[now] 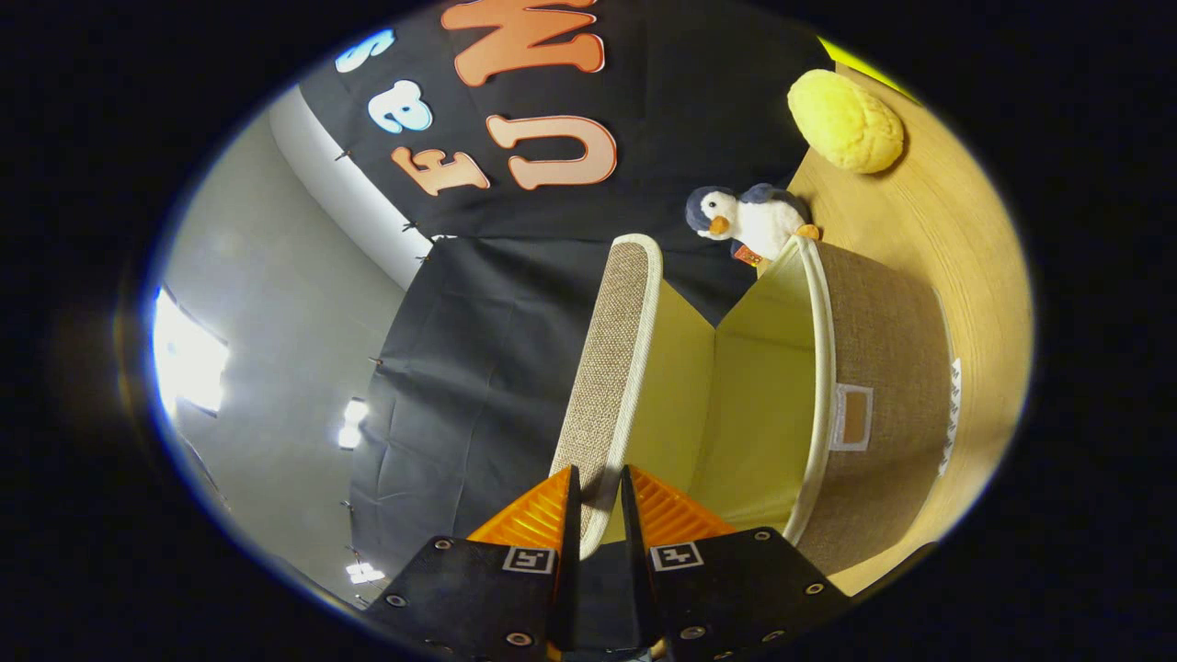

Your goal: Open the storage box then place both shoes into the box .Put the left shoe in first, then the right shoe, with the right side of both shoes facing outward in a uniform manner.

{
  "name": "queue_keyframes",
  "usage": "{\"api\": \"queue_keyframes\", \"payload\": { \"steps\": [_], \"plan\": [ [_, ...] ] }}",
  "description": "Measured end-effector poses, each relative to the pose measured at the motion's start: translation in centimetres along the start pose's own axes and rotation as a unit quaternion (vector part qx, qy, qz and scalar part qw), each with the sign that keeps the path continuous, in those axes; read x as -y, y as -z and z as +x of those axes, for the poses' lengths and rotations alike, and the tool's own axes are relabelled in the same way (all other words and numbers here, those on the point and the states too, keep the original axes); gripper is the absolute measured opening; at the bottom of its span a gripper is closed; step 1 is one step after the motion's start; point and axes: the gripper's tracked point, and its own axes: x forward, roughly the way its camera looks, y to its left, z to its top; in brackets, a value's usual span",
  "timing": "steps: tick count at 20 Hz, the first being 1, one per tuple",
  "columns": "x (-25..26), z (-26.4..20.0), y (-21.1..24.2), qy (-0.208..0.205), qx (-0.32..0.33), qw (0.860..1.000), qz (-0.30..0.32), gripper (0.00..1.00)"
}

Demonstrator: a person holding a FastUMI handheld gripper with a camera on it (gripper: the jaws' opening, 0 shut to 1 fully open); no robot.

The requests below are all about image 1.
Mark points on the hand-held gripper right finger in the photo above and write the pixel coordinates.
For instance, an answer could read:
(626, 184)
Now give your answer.
(636, 579)

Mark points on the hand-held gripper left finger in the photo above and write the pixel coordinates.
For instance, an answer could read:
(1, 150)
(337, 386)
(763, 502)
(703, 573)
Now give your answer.
(568, 579)

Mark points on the brown fabric storage box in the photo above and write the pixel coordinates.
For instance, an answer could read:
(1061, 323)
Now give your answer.
(883, 368)

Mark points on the ceiling light panel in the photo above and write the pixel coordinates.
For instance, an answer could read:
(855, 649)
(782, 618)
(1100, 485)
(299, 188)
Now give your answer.
(188, 359)
(349, 423)
(364, 572)

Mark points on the penguin plush toy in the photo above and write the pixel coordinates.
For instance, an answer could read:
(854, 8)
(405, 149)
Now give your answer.
(759, 221)

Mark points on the row of small cloth clips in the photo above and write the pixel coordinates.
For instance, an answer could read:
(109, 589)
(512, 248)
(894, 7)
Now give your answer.
(343, 154)

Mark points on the yellow bread-shaped plush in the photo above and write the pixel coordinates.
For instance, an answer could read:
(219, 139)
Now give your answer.
(846, 119)

